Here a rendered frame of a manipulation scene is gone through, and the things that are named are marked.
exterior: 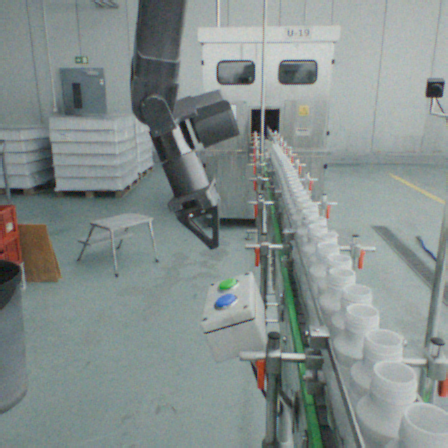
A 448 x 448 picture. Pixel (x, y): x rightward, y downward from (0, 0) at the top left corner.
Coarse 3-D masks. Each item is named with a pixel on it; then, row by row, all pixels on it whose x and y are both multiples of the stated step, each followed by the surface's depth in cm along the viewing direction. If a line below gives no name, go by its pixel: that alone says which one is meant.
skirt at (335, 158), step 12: (156, 156) 1026; (336, 156) 1001; (348, 156) 999; (360, 156) 998; (372, 156) 996; (384, 156) 995; (396, 156) 993; (408, 156) 992; (420, 156) 990; (432, 156) 988; (444, 156) 987
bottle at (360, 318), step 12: (348, 312) 50; (360, 312) 52; (372, 312) 51; (348, 324) 51; (360, 324) 49; (372, 324) 49; (348, 336) 51; (360, 336) 50; (336, 348) 51; (348, 348) 50; (360, 348) 50; (348, 360) 50; (348, 372) 50; (336, 384) 52; (348, 384) 51; (336, 396) 52; (336, 408) 53; (336, 420) 53
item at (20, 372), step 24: (0, 264) 216; (0, 288) 186; (0, 312) 189; (0, 336) 192; (24, 336) 210; (0, 360) 194; (24, 360) 211; (0, 384) 197; (24, 384) 213; (0, 408) 200
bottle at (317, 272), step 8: (320, 248) 73; (328, 248) 75; (336, 248) 72; (320, 256) 73; (320, 264) 73; (312, 272) 74; (320, 272) 73; (312, 280) 74; (312, 304) 75; (312, 312) 75; (312, 320) 75
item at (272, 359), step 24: (264, 144) 314; (264, 240) 99; (288, 240) 99; (264, 264) 101; (288, 264) 100; (360, 264) 99; (264, 288) 102; (312, 336) 55; (240, 360) 57; (264, 360) 57; (288, 360) 57; (312, 360) 56; (408, 360) 56; (432, 360) 55; (264, 384) 58; (312, 384) 57; (432, 384) 56
